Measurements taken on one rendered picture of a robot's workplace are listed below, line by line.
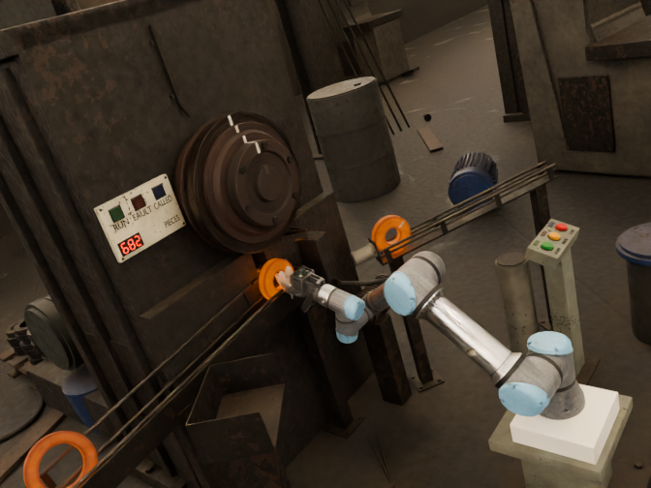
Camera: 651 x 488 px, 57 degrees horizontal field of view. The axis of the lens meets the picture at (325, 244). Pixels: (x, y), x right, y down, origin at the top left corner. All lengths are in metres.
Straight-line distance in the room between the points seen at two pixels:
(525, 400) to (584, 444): 0.22
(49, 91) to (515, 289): 1.71
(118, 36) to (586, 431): 1.75
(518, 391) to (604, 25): 3.00
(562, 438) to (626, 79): 2.70
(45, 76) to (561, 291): 1.84
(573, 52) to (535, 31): 0.29
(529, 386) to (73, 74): 1.50
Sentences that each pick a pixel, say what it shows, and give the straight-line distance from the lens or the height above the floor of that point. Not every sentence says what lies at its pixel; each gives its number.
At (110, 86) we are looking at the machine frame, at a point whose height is 1.54.
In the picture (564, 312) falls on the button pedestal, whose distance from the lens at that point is 2.42.
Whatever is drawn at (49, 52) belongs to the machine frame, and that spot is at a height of 1.67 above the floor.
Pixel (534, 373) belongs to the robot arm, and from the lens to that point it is 1.70.
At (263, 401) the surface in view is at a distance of 1.82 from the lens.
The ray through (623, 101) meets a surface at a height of 0.52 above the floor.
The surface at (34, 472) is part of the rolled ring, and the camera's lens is 1.84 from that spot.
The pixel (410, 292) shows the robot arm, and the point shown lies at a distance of 1.67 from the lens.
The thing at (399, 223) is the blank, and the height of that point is 0.75.
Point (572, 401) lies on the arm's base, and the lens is 1.87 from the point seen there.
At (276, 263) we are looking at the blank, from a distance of 2.14.
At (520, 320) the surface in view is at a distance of 2.46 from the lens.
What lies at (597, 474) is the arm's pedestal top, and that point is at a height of 0.29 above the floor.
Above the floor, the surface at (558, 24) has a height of 1.02.
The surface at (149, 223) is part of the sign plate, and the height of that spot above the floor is 1.13.
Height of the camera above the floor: 1.63
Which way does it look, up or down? 23 degrees down
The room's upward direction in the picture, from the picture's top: 17 degrees counter-clockwise
